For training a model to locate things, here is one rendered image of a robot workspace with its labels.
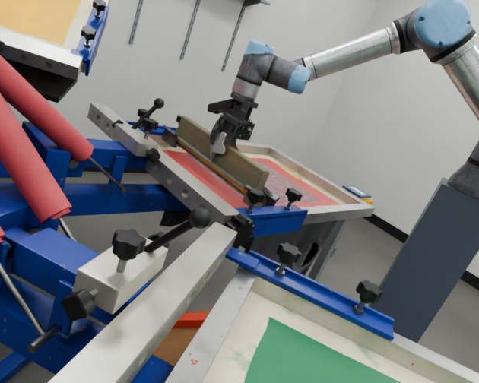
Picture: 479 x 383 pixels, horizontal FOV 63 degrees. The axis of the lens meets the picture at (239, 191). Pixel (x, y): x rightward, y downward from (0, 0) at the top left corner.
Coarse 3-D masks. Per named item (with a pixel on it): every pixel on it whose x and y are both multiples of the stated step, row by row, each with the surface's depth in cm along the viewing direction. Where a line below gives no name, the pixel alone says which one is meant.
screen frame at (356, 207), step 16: (160, 144) 137; (240, 144) 165; (256, 144) 175; (288, 160) 172; (304, 176) 167; (320, 176) 163; (336, 192) 156; (304, 208) 119; (320, 208) 125; (336, 208) 131; (352, 208) 137; (368, 208) 145
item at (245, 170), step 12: (180, 120) 131; (192, 120) 130; (180, 132) 131; (192, 132) 126; (204, 132) 123; (192, 144) 126; (204, 144) 123; (228, 144) 118; (216, 156) 119; (228, 156) 115; (240, 156) 112; (228, 168) 115; (240, 168) 112; (252, 168) 109; (264, 168) 109; (240, 180) 112; (252, 180) 109; (264, 180) 108
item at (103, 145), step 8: (96, 144) 92; (104, 144) 94; (112, 144) 95; (120, 144) 97; (96, 152) 90; (104, 152) 92; (112, 152) 93; (120, 152) 94; (128, 152) 96; (88, 160) 90; (96, 160) 91; (104, 160) 93; (112, 160) 94; (128, 160) 97; (136, 160) 99; (144, 160) 100; (128, 168) 98; (136, 168) 100
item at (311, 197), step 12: (204, 180) 121; (216, 180) 125; (276, 180) 148; (288, 180) 154; (300, 180) 160; (216, 192) 115; (228, 192) 119; (276, 192) 135; (300, 192) 145; (312, 192) 151; (240, 204) 113; (276, 204) 124; (300, 204) 132; (312, 204) 137; (324, 204) 142; (336, 204) 147
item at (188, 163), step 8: (168, 152) 133; (176, 152) 136; (184, 152) 139; (176, 160) 128; (184, 160) 131; (192, 160) 134; (256, 160) 164; (264, 160) 168; (184, 168) 124; (192, 168) 127; (200, 168) 130; (272, 168) 162; (280, 168) 166; (200, 176) 123; (208, 176) 125; (272, 176) 151; (280, 176) 155; (288, 176) 159
